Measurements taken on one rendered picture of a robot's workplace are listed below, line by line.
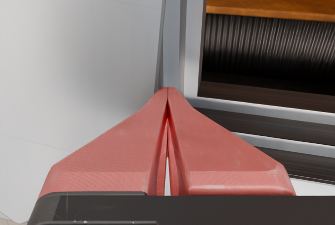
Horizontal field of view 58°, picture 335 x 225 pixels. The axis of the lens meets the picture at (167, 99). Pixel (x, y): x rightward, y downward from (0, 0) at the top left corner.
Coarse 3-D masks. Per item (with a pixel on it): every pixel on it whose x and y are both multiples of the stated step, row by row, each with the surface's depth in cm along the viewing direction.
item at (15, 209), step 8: (0, 200) 20; (8, 200) 20; (0, 208) 20; (8, 208) 20; (16, 208) 20; (24, 208) 20; (32, 208) 20; (8, 216) 21; (16, 216) 21; (24, 216) 20
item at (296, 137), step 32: (192, 0) 13; (192, 32) 14; (160, 64) 13; (192, 64) 15; (192, 96) 16; (224, 96) 16; (256, 96) 16; (288, 96) 16; (320, 96) 16; (256, 128) 15; (288, 128) 15; (320, 128) 15; (288, 160) 14; (320, 160) 14
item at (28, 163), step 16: (0, 144) 16; (16, 144) 16; (32, 144) 16; (0, 160) 17; (16, 160) 17; (32, 160) 16; (48, 160) 16; (0, 176) 18; (16, 176) 18; (32, 176) 17; (0, 192) 19; (16, 192) 19; (32, 192) 18
